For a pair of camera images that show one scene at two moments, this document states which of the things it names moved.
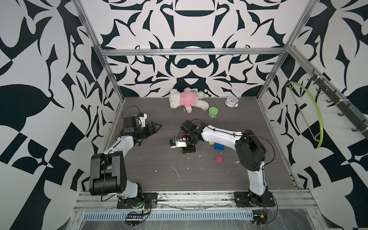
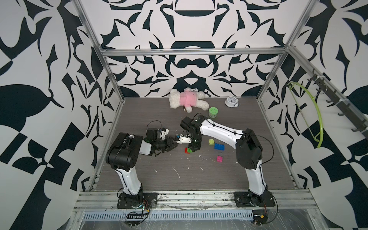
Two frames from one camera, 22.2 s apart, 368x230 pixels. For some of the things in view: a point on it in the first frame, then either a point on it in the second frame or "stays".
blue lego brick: x=219 y=146 stays
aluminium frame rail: x=138 y=50 stays
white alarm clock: x=231 y=102 stays
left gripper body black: x=144 y=132 -> x=163 y=144
